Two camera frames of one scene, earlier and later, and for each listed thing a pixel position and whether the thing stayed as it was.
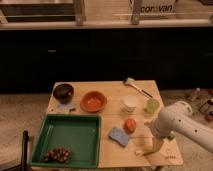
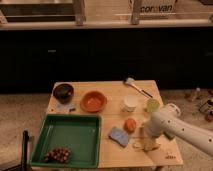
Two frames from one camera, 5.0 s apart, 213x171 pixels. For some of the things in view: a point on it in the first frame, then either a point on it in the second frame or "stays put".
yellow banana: x=144 y=152 to x=146 y=145
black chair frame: x=25 y=164 stays put
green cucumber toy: x=171 y=137 stays put
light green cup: x=152 y=105 stays put
